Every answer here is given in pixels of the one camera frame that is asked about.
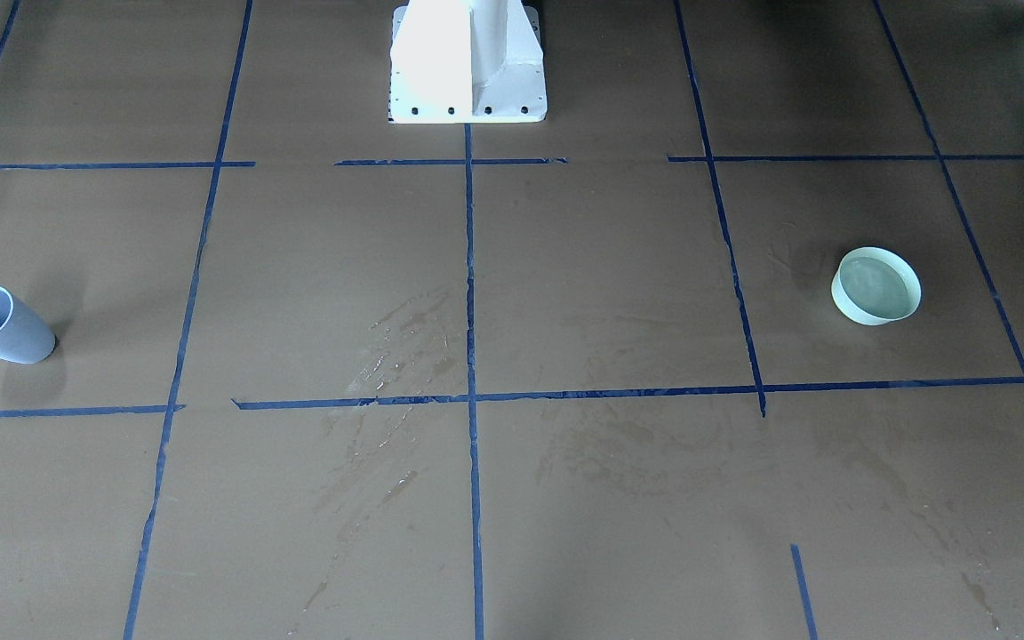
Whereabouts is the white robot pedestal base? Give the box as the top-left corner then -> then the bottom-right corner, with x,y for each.
388,1 -> 548,124

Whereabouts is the light green bowl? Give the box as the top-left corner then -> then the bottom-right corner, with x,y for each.
830,246 -> 923,325

